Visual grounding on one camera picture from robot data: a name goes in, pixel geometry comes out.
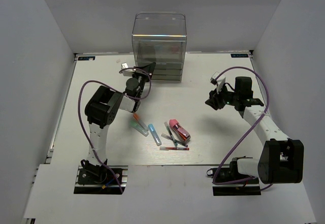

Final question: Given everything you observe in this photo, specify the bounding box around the blue capped marker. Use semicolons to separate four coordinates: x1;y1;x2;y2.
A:
148;124;161;146

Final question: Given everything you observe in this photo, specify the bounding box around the green grey pen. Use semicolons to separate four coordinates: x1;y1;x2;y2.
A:
164;121;177;146

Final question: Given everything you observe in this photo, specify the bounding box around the pink capped red stapler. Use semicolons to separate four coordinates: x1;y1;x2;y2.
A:
169;119;191;142

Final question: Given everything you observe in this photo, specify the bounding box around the orange capped marker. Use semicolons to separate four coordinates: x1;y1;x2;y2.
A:
133;113;149;131

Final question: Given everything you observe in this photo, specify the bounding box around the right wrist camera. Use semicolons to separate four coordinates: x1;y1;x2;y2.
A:
210;72;226;93

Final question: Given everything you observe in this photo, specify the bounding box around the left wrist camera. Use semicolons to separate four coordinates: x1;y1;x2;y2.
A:
119;62;135;77

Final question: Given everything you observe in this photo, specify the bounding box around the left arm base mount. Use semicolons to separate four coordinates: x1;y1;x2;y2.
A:
74;166;122;195

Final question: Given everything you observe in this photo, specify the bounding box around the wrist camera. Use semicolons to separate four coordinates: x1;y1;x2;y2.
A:
119;62;135;77
210;72;226;93

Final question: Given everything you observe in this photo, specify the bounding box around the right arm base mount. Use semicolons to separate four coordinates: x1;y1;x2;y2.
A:
212;167;261;197

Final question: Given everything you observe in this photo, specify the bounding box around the green capped marker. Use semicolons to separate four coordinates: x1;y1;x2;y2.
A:
130;121;149;137

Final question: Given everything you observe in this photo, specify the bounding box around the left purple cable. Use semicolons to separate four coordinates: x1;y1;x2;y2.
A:
79;67;152;194

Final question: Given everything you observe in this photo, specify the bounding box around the clear acrylic drawer organizer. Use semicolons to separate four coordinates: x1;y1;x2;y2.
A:
132;12;187;82

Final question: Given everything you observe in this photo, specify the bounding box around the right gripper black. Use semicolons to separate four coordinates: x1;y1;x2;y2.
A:
206;83;240;110

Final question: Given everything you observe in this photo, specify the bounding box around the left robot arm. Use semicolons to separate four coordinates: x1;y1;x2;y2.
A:
78;62;156;183

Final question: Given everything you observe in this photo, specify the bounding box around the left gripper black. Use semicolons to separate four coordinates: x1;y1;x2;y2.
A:
132;62;156;99

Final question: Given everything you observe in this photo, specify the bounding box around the purple tipped pen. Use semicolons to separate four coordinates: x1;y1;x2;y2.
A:
161;133;188;147

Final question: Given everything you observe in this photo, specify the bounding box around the red pen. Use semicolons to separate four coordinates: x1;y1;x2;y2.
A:
159;146;189;151

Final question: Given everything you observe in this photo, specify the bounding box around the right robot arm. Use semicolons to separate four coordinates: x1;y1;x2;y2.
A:
205;74;304;184

